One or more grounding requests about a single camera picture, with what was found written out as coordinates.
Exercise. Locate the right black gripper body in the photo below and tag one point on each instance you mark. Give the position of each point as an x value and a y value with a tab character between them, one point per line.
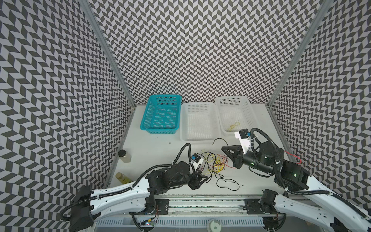
240	157

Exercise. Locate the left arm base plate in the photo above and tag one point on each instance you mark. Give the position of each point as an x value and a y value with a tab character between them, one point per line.
162	206

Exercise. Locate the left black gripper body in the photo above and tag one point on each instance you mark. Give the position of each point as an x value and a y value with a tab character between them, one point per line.
194	181

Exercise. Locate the round white knob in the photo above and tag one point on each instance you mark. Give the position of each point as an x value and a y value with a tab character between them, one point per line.
214	225

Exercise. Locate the aluminium front rail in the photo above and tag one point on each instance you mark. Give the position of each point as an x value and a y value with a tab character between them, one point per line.
180	205

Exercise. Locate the white plastic basket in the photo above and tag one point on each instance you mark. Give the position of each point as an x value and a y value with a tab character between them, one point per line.
235	113
199	122

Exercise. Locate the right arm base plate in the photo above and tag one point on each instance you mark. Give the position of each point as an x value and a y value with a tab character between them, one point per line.
252	207

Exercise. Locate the black cap jar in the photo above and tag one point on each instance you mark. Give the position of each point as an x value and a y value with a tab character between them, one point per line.
124	156

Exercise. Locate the middle white plastic basket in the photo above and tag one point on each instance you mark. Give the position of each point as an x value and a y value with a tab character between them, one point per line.
199	122

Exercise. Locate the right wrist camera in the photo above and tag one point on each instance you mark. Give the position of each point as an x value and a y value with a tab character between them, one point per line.
246	142

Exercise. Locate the yellow liquid bottle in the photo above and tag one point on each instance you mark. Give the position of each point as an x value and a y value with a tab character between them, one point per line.
123	179

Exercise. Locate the right white plastic basket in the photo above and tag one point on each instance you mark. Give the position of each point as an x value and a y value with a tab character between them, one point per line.
235	113

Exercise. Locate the teal plastic basket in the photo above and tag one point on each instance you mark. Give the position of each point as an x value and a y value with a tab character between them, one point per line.
162	114

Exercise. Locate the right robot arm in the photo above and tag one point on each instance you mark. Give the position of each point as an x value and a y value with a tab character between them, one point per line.
332	213

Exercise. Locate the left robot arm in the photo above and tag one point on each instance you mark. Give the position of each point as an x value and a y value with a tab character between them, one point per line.
156	180

